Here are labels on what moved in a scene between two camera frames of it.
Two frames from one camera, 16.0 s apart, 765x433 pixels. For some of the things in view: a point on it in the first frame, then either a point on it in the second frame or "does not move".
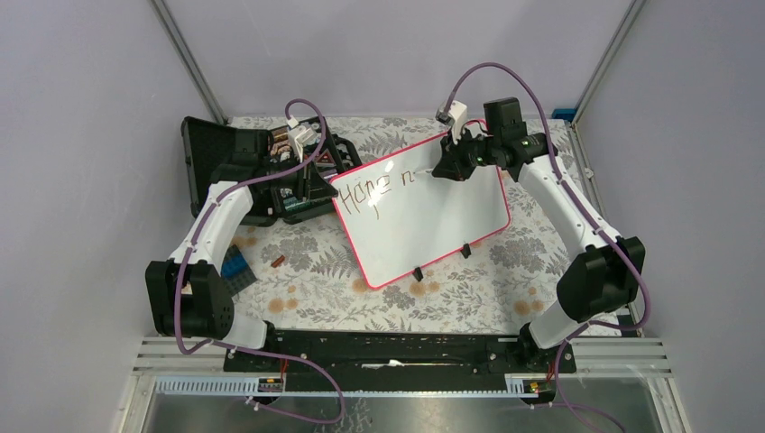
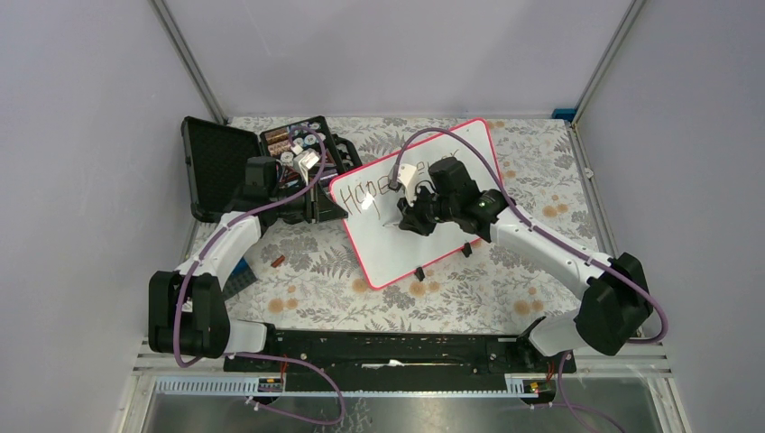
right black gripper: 451,165 to 410,222
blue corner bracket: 565,114 does not move
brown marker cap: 277,262 does not move
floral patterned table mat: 302,274 does not move
